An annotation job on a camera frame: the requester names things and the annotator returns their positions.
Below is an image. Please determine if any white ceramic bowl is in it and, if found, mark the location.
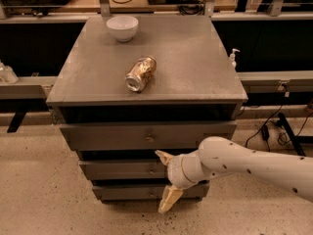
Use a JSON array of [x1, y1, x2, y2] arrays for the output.
[[107, 16, 139, 42]]

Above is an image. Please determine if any black stand leg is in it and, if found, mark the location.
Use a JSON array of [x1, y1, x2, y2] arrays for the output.
[[277, 113, 313, 157]]

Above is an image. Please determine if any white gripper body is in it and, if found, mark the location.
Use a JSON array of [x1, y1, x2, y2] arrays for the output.
[[167, 152, 209, 189]]

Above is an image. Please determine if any black floor cable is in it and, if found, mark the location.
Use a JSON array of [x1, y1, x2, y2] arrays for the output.
[[245, 83, 313, 157]]

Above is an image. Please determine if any white pump dispenser bottle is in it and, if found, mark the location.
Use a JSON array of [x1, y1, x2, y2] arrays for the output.
[[229, 48, 241, 69]]

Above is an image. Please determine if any crushed golden soda can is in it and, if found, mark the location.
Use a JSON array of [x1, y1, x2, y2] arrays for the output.
[[125, 56, 157, 92]]

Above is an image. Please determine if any black cable bundle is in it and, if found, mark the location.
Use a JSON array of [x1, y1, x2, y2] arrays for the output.
[[177, 0, 207, 17]]

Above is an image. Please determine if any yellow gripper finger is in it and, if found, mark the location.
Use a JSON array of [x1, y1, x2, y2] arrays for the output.
[[158, 185, 183, 213], [155, 150, 174, 166]]

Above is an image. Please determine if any grey top drawer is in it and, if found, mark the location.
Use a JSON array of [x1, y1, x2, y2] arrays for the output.
[[61, 120, 237, 151]]

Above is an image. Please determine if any grey bottom drawer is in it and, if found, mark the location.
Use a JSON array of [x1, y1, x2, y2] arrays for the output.
[[92, 183, 209, 202]]

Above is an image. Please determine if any grey drawer cabinet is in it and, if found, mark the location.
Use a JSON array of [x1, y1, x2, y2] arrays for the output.
[[45, 14, 248, 204]]

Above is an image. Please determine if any grey drawer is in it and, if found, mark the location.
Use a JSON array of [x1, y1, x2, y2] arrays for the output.
[[61, 120, 237, 151], [92, 183, 209, 202], [79, 159, 167, 180]]

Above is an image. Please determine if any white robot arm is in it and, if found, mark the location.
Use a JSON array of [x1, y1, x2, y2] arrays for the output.
[[156, 136, 313, 213]]

